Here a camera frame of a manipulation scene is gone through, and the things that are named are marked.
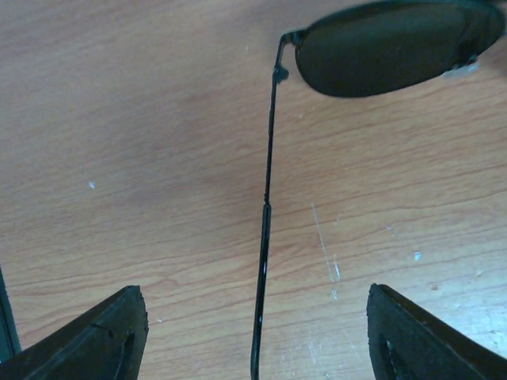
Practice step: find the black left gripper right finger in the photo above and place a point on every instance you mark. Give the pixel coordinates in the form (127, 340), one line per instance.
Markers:
(407, 342)

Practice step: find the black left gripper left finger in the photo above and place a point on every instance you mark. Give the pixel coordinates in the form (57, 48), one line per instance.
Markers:
(105, 342)

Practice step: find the black sunglasses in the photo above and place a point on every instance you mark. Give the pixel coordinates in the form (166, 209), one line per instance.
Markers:
(383, 46)

